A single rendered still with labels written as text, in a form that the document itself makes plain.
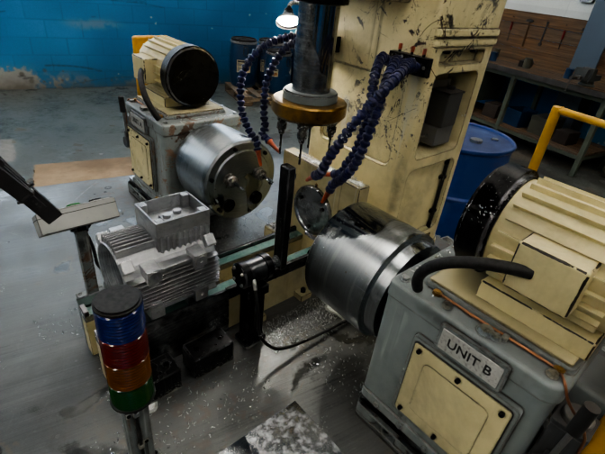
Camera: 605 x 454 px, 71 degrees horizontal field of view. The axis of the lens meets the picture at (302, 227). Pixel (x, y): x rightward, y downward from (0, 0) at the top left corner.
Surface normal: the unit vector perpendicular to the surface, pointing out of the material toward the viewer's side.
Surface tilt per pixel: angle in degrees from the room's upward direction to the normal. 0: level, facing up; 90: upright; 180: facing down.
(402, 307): 89
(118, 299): 0
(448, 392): 90
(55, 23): 90
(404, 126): 90
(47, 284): 0
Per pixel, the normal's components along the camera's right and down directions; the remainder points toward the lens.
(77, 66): 0.50, 0.49
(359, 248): -0.40, -0.48
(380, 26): -0.75, 0.28
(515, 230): -0.66, -0.07
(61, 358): 0.10, -0.85
